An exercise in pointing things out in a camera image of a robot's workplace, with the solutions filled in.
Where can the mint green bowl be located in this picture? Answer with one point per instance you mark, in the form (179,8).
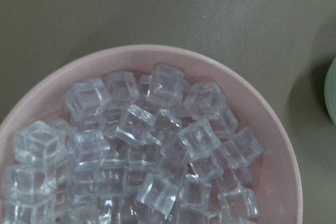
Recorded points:
(329,91)

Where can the pink bowl of ice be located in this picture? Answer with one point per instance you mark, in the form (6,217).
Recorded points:
(277,181)

